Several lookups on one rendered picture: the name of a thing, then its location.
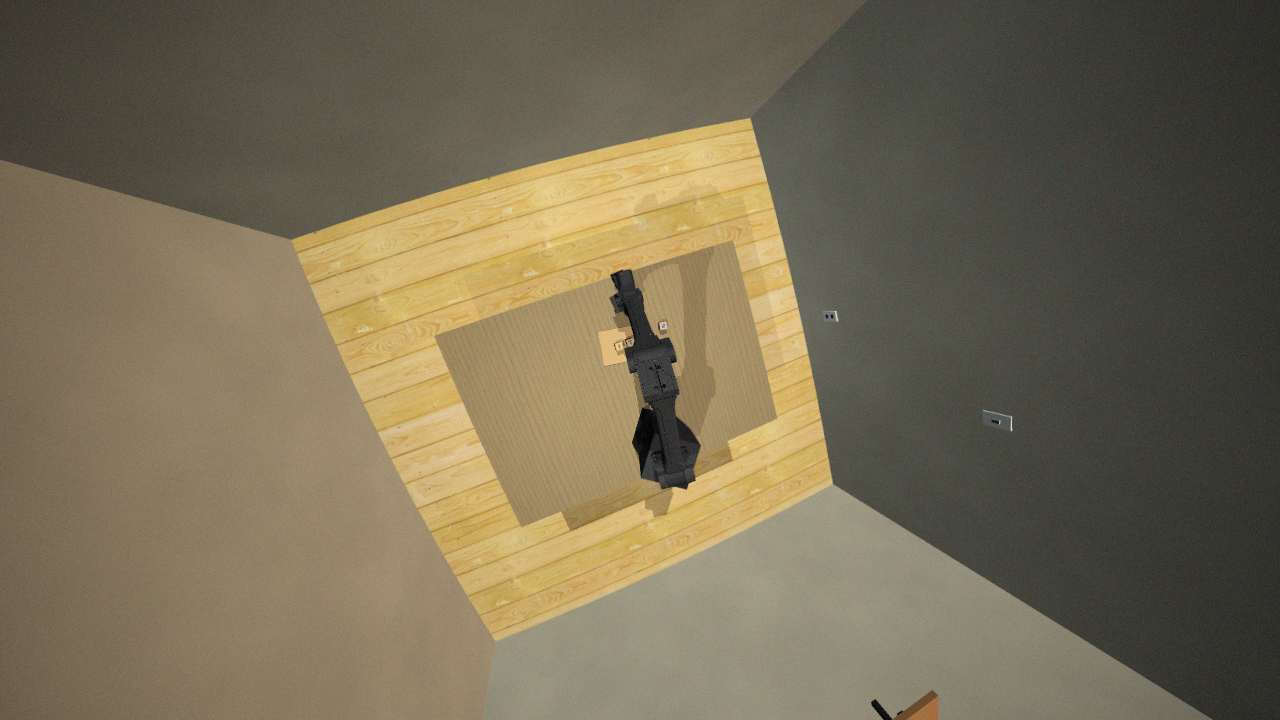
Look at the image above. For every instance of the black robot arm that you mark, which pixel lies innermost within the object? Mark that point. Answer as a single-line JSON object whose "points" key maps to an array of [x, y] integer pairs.
{"points": [[653, 357]]}

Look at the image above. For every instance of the tan flat mat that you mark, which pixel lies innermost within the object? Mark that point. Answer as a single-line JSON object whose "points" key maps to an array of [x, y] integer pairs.
{"points": [[608, 338]]}

